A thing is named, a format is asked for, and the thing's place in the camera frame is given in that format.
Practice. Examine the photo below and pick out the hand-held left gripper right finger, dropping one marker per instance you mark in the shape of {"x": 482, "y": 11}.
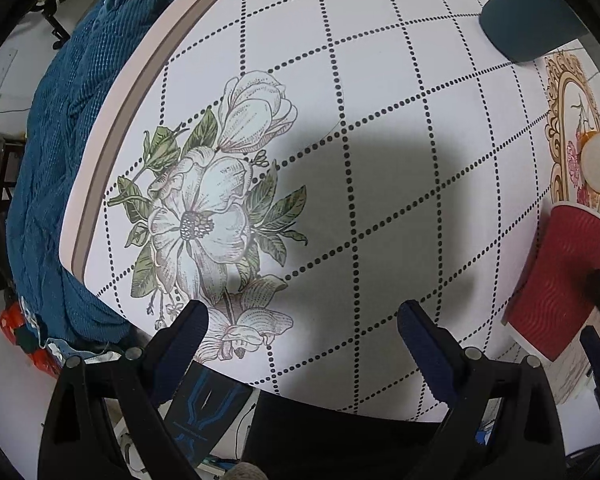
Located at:
{"x": 425, "y": 342}

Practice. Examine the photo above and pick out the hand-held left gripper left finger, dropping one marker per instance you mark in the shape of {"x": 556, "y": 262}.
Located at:
{"x": 186, "y": 332}

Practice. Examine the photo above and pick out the red ribbed paper cup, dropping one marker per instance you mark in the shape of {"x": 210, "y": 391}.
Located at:
{"x": 550, "y": 285}

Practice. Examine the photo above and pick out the teal plastic cup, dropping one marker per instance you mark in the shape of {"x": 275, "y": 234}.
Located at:
{"x": 530, "y": 15}

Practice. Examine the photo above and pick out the black box with blue print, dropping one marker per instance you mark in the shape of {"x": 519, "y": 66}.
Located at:
{"x": 205, "y": 410}

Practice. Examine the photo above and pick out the dark cloth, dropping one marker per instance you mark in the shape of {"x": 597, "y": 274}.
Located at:
{"x": 340, "y": 440}

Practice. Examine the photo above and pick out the red and orange bag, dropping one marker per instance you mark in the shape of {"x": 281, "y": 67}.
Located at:
{"x": 10, "y": 327}

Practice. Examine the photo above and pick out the blue knitted blanket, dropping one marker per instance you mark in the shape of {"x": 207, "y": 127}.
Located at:
{"x": 60, "y": 160}

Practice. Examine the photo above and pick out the white floral dotted tablecloth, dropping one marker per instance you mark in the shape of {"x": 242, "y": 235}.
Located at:
{"x": 380, "y": 110}

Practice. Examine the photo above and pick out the dark wooden furniture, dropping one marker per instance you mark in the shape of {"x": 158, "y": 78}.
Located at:
{"x": 2, "y": 165}

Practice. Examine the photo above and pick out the black metal stand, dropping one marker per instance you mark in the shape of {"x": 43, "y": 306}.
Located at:
{"x": 55, "y": 25}

